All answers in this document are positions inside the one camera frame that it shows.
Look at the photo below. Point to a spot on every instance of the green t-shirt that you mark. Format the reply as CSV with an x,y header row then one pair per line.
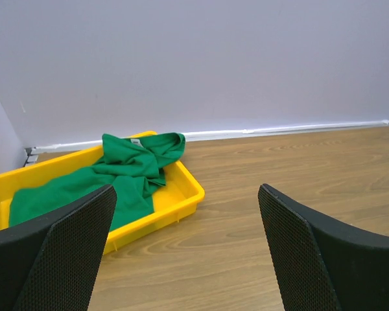
x,y
133,167

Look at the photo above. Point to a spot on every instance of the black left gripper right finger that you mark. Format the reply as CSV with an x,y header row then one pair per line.
x,y
320,262

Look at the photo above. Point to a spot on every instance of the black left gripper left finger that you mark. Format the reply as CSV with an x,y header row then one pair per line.
x,y
51,262

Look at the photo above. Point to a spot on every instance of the white aluminium back rail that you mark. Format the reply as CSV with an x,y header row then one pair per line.
x,y
34,152

